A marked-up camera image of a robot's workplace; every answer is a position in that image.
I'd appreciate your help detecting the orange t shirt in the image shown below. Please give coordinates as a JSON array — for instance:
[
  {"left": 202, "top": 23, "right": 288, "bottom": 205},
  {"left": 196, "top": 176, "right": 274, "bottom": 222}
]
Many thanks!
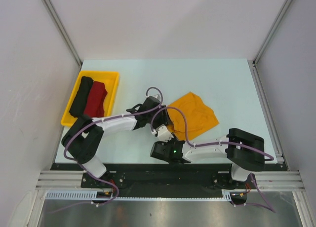
[{"left": 167, "top": 92, "right": 219, "bottom": 140}]

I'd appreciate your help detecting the yellow plastic tray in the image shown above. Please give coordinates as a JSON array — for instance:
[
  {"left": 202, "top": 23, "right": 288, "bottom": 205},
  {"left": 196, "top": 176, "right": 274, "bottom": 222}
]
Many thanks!
[{"left": 61, "top": 71, "right": 120, "bottom": 127}]

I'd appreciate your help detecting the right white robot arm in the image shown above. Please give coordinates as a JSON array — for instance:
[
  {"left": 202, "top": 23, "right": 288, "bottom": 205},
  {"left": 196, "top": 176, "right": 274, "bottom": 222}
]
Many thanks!
[{"left": 150, "top": 128, "right": 265, "bottom": 188}]

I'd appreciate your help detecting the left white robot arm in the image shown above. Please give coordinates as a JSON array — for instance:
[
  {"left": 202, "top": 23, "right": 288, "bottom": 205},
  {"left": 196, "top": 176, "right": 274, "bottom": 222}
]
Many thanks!
[{"left": 61, "top": 96, "right": 171, "bottom": 188}]

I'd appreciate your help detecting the red rolled t shirt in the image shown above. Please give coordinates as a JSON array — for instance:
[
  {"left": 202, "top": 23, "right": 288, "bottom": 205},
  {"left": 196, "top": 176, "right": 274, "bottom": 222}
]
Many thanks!
[{"left": 83, "top": 81, "right": 108, "bottom": 117}]

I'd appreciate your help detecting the black rolled t shirt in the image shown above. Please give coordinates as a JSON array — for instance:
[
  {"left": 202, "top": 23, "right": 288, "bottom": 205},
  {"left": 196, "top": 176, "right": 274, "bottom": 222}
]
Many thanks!
[{"left": 69, "top": 76, "right": 94, "bottom": 117}]

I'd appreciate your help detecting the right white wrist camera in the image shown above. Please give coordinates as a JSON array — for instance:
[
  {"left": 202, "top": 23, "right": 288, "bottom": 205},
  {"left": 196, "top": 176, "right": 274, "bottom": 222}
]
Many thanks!
[{"left": 152, "top": 125, "right": 174, "bottom": 142}]

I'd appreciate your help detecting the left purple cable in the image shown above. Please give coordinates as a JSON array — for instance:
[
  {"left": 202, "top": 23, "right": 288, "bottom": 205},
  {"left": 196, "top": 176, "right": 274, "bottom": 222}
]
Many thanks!
[{"left": 48, "top": 86, "right": 164, "bottom": 214}]

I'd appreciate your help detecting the purple cable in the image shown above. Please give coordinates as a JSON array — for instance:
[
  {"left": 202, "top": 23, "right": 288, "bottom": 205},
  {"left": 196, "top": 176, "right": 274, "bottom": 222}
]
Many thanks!
[
  {"left": 48, "top": 86, "right": 164, "bottom": 214},
  {"left": 151, "top": 106, "right": 276, "bottom": 213}
]

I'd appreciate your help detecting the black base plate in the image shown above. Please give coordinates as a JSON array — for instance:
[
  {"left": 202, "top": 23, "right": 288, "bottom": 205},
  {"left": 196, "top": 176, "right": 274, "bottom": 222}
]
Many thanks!
[{"left": 50, "top": 162, "right": 288, "bottom": 198}]

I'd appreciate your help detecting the white slotted cable duct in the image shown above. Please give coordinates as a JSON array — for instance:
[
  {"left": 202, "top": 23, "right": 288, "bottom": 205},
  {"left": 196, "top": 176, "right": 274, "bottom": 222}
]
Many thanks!
[{"left": 45, "top": 190, "right": 231, "bottom": 202}]

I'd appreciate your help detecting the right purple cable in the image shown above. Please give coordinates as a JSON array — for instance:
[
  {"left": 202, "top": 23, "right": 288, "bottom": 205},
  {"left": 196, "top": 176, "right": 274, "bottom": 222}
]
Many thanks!
[{"left": 151, "top": 106, "right": 276, "bottom": 213}]

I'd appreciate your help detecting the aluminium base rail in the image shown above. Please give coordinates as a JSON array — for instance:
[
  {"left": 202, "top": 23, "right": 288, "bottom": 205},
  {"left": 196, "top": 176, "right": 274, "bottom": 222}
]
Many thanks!
[{"left": 36, "top": 171, "right": 305, "bottom": 191}]

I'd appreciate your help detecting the left aluminium frame post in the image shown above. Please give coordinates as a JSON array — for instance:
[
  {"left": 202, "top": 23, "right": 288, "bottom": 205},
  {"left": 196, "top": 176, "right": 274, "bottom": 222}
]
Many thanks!
[{"left": 41, "top": 0, "right": 83, "bottom": 68}]

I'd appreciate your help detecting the aluminium frame post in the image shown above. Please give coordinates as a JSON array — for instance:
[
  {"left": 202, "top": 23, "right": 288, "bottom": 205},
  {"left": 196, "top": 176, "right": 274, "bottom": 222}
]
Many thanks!
[
  {"left": 41, "top": 0, "right": 83, "bottom": 68},
  {"left": 252, "top": 0, "right": 294, "bottom": 67}
]

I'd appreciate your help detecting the right aluminium frame post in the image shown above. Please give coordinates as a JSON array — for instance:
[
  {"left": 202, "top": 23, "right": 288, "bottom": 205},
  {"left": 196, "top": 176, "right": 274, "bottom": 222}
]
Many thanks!
[{"left": 252, "top": 0, "right": 294, "bottom": 67}]

